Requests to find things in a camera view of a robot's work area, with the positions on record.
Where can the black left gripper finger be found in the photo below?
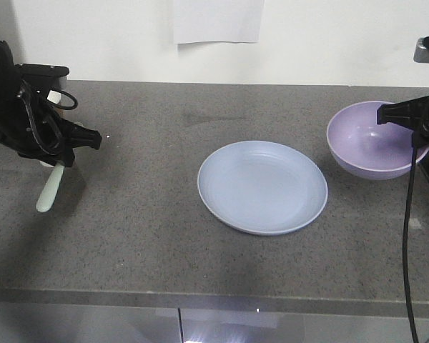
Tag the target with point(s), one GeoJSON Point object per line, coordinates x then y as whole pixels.
{"type": "Point", "coordinates": [75, 135]}

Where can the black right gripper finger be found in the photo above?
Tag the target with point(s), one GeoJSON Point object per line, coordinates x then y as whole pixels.
{"type": "Point", "coordinates": [413, 112]}

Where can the white paper sheet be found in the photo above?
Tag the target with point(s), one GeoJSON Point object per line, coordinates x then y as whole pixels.
{"type": "Point", "coordinates": [233, 21]}

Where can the light blue plate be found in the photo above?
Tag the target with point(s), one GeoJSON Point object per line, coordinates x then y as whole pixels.
{"type": "Point", "coordinates": [262, 187]}

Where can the pale green plastic spoon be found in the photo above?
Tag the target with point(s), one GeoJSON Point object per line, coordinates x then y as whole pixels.
{"type": "Point", "coordinates": [50, 189]}

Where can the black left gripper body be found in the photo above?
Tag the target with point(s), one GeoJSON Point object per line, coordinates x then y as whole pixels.
{"type": "Point", "coordinates": [20, 110]}

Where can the purple plastic bowl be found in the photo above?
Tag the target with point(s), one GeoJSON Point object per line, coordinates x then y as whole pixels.
{"type": "Point", "coordinates": [365, 148]}

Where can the brown paper cup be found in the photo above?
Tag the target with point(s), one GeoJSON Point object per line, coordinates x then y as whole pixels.
{"type": "Point", "coordinates": [55, 103]}

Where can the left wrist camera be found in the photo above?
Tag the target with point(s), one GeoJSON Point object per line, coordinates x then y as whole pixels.
{"type": "Point", "coordinates": [40, 75]}

